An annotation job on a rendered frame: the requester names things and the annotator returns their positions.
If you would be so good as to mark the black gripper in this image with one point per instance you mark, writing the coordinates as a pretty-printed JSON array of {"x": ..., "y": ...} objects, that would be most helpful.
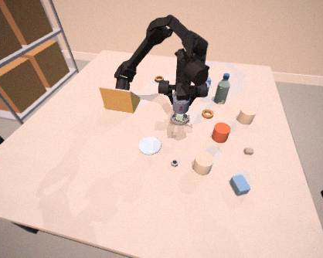
[{"x": 165, "y": 88}]

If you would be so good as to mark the beige cylinder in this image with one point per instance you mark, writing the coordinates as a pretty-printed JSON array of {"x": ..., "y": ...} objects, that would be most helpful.
[
  {"x": 246, "y": 115},
  {"x": 203, "y": 163}
]

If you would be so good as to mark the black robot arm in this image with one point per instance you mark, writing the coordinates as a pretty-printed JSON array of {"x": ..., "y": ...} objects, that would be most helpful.
[{"x": 190, "y": 62}]

